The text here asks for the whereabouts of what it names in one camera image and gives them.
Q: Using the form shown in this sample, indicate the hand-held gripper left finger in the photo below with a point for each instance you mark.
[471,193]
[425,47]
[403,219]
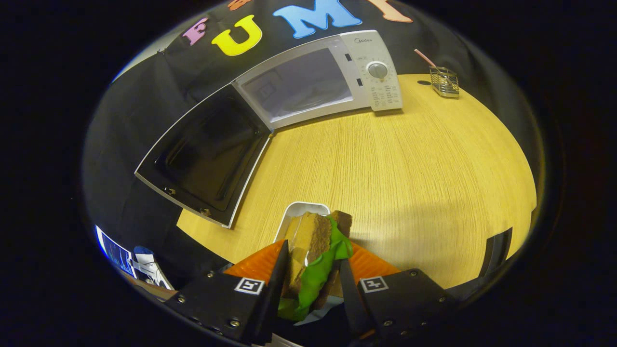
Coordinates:
[277,279]

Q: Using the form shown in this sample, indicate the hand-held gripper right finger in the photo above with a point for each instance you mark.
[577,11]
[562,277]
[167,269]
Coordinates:
[352,299]

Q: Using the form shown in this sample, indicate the sandwich with green lettuce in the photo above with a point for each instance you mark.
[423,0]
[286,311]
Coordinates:
[308,236]

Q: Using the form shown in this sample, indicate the white microwave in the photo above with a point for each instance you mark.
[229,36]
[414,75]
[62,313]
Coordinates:
[381,96]

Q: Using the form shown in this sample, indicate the white rectangular tray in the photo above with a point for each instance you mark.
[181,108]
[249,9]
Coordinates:
[296,212]

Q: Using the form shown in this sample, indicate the white and blue object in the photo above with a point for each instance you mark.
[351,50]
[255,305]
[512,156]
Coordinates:
[152,270]

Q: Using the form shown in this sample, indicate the computer monitor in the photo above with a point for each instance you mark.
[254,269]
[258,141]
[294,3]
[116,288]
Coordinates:
[115,253]

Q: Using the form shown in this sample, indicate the black backdrop cloth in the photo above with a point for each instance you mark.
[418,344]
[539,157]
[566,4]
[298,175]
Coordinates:
[144,120]

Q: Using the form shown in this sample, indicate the pink striped straw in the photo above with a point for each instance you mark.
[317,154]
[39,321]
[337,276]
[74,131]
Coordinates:
[424,57]

